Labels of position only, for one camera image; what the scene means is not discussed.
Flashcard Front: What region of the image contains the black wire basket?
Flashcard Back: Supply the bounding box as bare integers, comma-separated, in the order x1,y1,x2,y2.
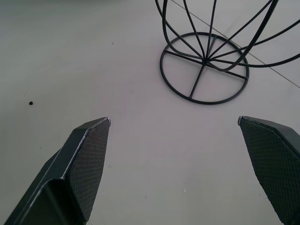
155,0,300,105

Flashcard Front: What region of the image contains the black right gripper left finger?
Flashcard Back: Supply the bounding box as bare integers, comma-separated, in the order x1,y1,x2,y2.
4,116,112,225

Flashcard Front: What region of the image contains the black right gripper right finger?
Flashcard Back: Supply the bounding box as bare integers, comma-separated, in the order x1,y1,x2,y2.
237,115,300,225

